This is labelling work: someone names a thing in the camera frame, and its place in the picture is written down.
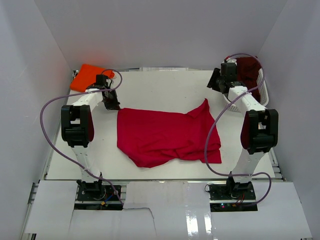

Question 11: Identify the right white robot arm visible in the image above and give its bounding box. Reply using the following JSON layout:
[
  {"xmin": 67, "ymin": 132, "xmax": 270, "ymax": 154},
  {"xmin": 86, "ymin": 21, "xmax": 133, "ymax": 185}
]
[{"xmin": 207, "ymin": 60, "xmax": 279, "ymax": 200}]

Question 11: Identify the white plastic basket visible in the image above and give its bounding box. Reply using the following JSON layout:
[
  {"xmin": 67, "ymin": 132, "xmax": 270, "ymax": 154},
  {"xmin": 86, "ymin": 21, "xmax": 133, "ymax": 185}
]
[{"xmin": 228, "ymin": 59, "xmax": 269, "ymax": 106}]

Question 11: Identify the dark maroon t shirt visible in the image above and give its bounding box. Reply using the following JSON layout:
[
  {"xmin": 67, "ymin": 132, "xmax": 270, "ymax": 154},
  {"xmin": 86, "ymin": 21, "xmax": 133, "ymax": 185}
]
[{"xmin": 236, "ymin": 56, "xmax": 261, "ymax": 90}]

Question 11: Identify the bright red t shirt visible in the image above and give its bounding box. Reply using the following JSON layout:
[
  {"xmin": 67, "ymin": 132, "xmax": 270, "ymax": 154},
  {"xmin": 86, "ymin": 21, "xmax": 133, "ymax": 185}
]
[{"xmin": 117, "ymin": 99, "xmax": 222, "ymax": 168}]

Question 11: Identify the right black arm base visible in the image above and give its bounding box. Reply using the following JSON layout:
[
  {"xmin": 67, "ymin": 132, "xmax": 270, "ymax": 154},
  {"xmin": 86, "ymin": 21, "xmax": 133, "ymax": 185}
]
[{"xmin": 204, "ymin": 183, "xmax": 258, "ymax": 213}]

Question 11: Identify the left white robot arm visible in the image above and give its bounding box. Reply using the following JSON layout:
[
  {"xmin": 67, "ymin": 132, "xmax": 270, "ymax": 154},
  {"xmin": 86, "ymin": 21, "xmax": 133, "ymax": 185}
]
[{"xmin": 61, "ymin": 74, "xmax": 121, "ymax": 184}]

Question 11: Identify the folded orange t shirt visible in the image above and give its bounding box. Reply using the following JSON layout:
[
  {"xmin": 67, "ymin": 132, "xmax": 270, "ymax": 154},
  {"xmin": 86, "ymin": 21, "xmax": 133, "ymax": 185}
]
[{"xmin": 69, "ymin": 64, "xmax": 115, "ymax": 93}]

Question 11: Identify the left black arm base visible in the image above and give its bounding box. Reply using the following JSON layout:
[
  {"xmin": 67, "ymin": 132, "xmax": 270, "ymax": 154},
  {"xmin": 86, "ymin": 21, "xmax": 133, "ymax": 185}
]
[{"xmin": 74, "ymin": 183, "xmax": 123, "ymax": 211}]

